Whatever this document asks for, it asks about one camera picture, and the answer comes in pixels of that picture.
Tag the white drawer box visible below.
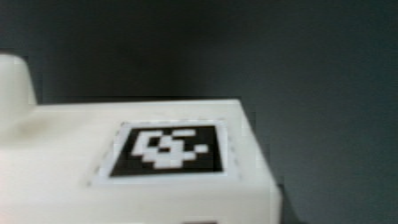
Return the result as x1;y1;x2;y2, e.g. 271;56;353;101
0;54;282;224

